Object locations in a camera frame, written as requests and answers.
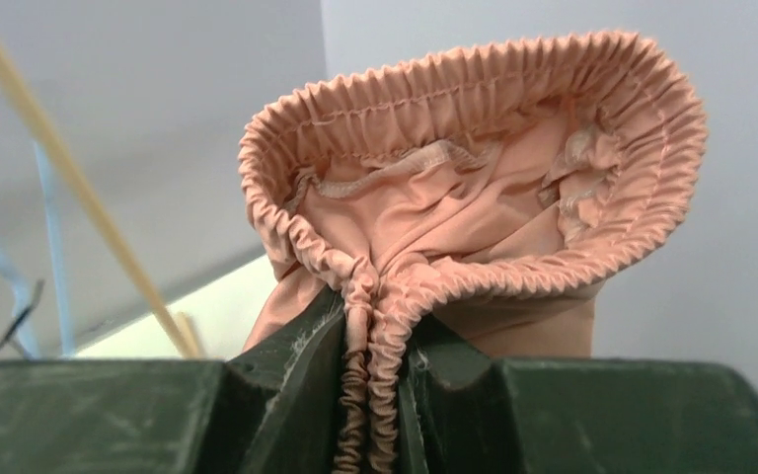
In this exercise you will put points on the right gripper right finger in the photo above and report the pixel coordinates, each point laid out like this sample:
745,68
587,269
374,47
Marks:
463,412

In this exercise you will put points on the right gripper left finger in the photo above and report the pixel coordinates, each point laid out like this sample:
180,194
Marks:
272,409

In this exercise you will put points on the pink shorts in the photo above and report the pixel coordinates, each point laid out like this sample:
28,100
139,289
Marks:
496,187

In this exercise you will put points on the wooden clothes rack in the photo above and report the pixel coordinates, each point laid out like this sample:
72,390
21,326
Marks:
44,132

